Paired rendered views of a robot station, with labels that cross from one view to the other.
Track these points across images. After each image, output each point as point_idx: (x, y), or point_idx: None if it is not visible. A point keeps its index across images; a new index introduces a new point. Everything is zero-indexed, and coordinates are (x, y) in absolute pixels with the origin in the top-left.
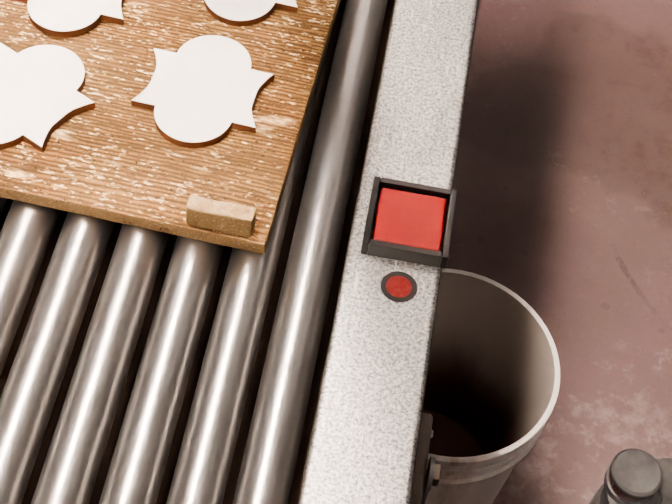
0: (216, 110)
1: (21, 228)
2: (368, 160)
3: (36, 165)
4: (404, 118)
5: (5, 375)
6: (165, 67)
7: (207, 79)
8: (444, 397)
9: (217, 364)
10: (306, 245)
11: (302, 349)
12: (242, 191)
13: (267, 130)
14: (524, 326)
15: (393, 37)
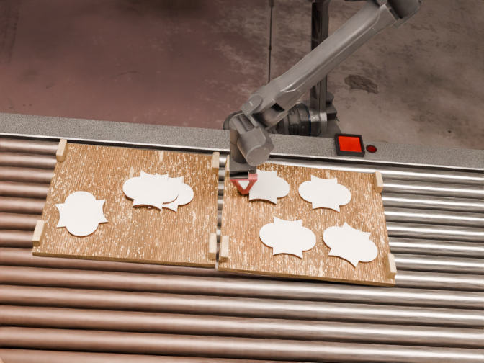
0: (333, 188)
1: (396, 240)
2: (326, 157)
3: (376, 235)
4: (305, 148)
5: None
6: (320, 204)
7: (321, 191)
8: None
9: (418, 186)
10: (368, 168)
11: (403, 168)
12: (361, 181)
13: (333, 176)
14: None
15: None
